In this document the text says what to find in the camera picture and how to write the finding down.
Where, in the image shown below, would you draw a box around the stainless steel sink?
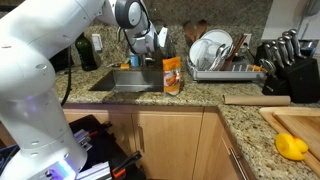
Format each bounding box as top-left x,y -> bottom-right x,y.
88,69 -> 165,94

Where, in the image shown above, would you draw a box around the white plate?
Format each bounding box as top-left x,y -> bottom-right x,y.
188,37 -> 214,68
201,28 -> 234,51

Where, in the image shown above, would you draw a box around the black knife block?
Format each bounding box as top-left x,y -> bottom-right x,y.
254,43 -> 320,104

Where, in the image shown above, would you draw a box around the orange food pouch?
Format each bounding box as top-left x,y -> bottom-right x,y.
162,55 -> 182,97

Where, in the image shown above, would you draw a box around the large wooden cutting board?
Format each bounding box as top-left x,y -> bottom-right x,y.
258,106 -> 320,177

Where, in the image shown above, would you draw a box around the white wall outlet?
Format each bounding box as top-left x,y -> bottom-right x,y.
91,33 -> 103,53
242,32 -> 253,48

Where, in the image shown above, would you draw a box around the blue label soap dispenser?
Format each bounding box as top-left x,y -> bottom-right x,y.
129,54 -> 140,68

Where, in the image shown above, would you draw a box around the black robot cart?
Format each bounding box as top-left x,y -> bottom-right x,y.
68,114 -> 148,180

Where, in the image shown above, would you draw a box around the yellow rubber duck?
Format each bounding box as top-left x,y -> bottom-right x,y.
275,131 -> 310,162

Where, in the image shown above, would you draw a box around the wooden kitchen cabinet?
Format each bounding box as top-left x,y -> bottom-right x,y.
63,103 -> 258,180

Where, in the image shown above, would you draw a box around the metal cabinet handle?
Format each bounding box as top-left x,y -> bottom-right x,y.
137,123 -> 146,154
229,146 -> 249,180

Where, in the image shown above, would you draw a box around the orange handled utensil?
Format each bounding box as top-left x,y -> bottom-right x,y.
248,63 -> 268,73

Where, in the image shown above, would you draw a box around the wooden rolling pin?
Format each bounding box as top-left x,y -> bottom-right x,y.
222,94 -> 292,107

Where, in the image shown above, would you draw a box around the dark green wine bottle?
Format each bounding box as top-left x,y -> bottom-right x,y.
74,32 -> 98,72

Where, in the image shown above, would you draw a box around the black orange bar clamp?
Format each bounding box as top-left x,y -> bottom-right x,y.
111,149 -> 143,179
87,120 -> 113,138

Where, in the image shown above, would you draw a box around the grey dish rack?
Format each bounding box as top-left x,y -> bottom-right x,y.
186,49 -> 268,83

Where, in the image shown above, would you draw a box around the aluminium extrusion rail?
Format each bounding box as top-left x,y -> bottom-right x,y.
73,128 -> 94,151
75,161 -> 113,180

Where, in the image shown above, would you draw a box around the metal serving spoon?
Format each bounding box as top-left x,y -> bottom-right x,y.
209,43 -> 234,72

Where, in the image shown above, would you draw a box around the wooden spoon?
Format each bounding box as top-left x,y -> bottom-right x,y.
195,19 -> 208,40
183,20 -> 197,46

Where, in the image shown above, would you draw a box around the clear plastic container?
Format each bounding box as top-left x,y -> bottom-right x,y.
196,39 -> 223,69

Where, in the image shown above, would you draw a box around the brown wooden spatula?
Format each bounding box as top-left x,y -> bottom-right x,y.
220,33 -> 248,72

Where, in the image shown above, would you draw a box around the steel scissors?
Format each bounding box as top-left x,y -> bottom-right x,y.
259,58 -> 278,76

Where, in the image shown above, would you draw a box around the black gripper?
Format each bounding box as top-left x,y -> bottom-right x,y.
139,51 -> 158,68

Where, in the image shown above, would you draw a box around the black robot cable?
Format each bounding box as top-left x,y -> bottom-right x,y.
60,46 -> 73,108

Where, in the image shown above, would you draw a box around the small wooden cutting board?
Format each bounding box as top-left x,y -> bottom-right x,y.
272,110 -> 320,161

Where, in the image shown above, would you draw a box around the steel knife handle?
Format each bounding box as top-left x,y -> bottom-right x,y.
282,30 -> 297,63
269,44 -> 284,69
276,36 -> 290,66
288,28 -> 303,59
263,41 -> 273,61

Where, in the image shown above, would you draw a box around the dark slim bottle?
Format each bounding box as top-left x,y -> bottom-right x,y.
165,36 -> 177,59

